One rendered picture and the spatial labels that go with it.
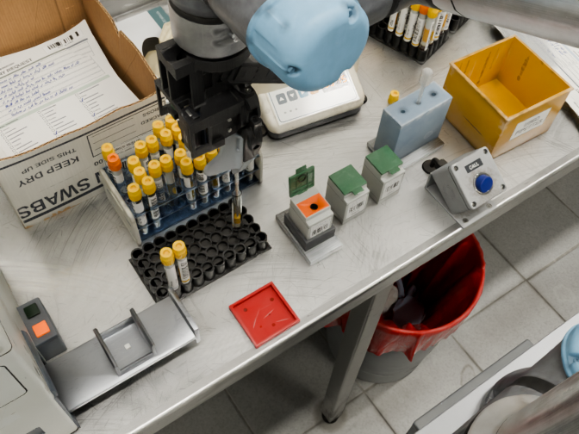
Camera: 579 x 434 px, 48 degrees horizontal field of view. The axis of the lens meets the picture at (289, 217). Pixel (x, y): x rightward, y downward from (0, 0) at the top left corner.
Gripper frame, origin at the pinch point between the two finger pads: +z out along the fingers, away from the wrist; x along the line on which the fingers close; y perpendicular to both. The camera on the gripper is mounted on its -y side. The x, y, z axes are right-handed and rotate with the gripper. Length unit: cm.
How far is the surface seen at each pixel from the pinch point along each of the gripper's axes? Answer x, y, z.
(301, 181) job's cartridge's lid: 2.7, -8.4, 7.8
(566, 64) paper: 2, -65, 16
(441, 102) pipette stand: 2.1, -33.5, 7.6
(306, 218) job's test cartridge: 6.6, -6.5, 10.0
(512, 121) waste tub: 9.9, -40.7, 8.7
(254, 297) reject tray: 9.5, 3.3, 17.5
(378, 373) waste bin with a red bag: 14, -32, 94
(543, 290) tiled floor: 19, -91, 105
